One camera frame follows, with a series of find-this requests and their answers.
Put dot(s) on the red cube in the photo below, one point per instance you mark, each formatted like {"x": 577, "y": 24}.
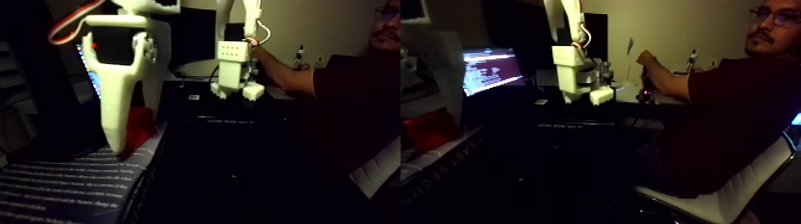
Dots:
{"x": 142, "y": 125}

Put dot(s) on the dark leader arm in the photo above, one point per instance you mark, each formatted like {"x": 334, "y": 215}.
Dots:
{"x": 644, "y": 87}

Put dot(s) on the person's left hand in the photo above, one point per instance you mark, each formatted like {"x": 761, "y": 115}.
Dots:
{"x": 647, "y": 60}

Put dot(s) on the open laptop lit screen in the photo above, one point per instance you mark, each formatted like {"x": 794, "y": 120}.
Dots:
{"x": 89, "y": 75}

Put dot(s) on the black computer monitor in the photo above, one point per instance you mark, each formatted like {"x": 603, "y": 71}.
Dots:
{"x": 194, "y": 34}

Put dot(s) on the small white tag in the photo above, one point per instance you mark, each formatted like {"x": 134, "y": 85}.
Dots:
{"x": 194, "y": 97}

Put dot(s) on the large black stand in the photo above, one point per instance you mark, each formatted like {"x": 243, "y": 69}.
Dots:
{"x": 37, "y": 94}

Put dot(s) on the black book white lettering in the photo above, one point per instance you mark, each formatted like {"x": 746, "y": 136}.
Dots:
{"x": 62, "y": 187}

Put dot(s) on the small figurine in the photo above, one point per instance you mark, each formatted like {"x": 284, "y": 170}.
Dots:
{"x": 692, "y": 61}

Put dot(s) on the person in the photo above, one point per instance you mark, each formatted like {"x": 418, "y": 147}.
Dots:
{"x": 751, "y": 106}

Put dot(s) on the white office chair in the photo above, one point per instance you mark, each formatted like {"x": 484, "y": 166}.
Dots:
{"x": 738, "y": 200}

